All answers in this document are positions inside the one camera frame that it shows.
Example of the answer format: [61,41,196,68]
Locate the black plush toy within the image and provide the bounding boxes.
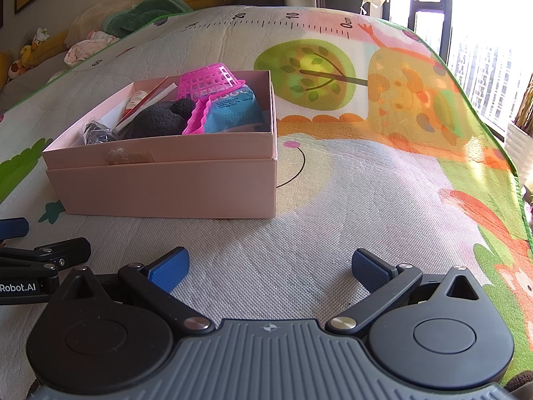
[117,97,196,139]

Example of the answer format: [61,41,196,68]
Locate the red and white notebook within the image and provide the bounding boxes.
[114,77,180,131]

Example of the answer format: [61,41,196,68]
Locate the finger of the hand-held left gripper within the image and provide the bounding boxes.
[0,237,91,278]
[0,217,30,241]

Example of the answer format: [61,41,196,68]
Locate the blue tissue packet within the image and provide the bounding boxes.
[204,84,267,132]

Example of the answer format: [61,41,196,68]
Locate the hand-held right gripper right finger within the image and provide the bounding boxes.
[325,249,480,336]

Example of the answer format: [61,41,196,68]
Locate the dried plant stems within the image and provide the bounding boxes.
[514,73,533,130]

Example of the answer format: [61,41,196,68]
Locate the long yellow plush pillow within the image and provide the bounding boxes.
[29,29,69,67]

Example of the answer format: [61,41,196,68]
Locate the grey sofa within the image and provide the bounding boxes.
[0,56,71,113]

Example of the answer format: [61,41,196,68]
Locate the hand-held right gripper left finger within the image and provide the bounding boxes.
[62,247,213,336]

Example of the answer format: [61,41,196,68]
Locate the white plant pot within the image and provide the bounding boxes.
[505,121,533,176]

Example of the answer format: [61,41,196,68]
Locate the black window frame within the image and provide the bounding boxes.
[389,0,533,134]

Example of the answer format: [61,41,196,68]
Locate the person's brown fleece clothing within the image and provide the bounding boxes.
[502,369,533,400]

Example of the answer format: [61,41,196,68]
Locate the printed play mat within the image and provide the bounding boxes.
[0,5,533,388]

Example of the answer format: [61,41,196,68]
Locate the pink scalloped plastic mould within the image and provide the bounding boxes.
[182,94,214,135]

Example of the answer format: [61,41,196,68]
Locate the pink baby clothes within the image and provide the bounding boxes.
[64,29,121,65]

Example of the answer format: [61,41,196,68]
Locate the beige pillow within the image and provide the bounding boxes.
[64,2,138,44]

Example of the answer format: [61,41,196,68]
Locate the curved yellow plush pillow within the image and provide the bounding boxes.
[0,50,13,90]

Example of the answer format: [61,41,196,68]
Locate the pink plastic basket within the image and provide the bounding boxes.
[177,63,246,101]

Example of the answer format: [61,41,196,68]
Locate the pink cardboard box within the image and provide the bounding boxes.
[42,70,279,219]

